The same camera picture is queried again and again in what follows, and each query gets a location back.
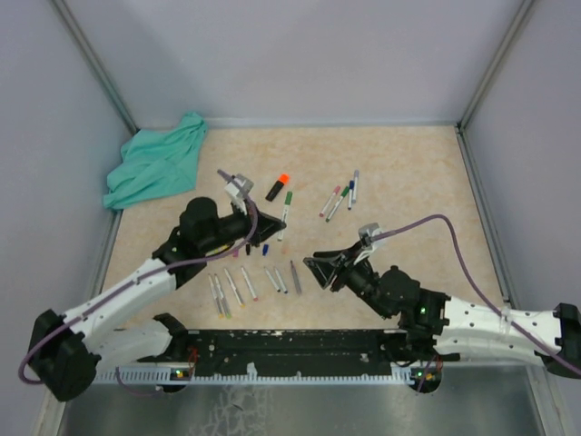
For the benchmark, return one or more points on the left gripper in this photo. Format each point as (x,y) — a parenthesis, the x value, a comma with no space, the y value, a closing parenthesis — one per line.
(267,225)

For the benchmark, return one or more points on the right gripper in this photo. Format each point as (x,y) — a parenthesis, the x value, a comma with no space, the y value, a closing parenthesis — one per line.
(352,257)

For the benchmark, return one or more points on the dark green cap pen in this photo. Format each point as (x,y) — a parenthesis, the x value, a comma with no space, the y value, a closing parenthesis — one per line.
(284,215)

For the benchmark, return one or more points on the purple cap pen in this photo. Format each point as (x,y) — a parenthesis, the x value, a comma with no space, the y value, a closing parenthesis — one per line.
(295,277)

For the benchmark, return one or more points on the black orange highlighter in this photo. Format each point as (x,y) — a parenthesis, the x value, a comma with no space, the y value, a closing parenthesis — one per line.
(277,187)

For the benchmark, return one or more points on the small black marker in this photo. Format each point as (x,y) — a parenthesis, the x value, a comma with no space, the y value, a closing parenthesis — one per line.
(272,280)

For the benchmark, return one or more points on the light green cap pen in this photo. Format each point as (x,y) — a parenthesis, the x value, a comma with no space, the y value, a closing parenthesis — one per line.
(222,297)

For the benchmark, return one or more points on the yellow cap marker pen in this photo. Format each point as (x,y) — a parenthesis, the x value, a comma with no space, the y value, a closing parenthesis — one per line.
(234,288)

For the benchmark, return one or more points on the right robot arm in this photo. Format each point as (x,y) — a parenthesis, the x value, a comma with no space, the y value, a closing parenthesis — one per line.
(436,324)

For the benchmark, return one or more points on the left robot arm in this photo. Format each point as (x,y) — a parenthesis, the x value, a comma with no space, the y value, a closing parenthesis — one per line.
(68,351)

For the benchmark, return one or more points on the green cap pen right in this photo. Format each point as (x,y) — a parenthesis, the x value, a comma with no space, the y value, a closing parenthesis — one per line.
(337,204)

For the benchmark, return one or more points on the lilac cap pen right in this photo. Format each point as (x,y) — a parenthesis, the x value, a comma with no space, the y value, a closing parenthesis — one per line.
(355,186)

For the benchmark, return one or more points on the teal cloth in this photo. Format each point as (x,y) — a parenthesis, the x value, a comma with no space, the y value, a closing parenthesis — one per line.
(157,164)

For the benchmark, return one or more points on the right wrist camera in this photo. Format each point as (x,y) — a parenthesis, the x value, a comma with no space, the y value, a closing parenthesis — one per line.
(367,234)

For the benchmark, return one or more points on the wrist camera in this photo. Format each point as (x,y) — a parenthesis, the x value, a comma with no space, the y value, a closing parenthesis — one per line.
(367,234)
(237,189)

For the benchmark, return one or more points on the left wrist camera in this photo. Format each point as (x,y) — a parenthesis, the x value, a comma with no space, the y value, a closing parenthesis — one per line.
(237,189)

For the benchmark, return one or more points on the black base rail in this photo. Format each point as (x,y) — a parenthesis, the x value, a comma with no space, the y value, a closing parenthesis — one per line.
(285,353)

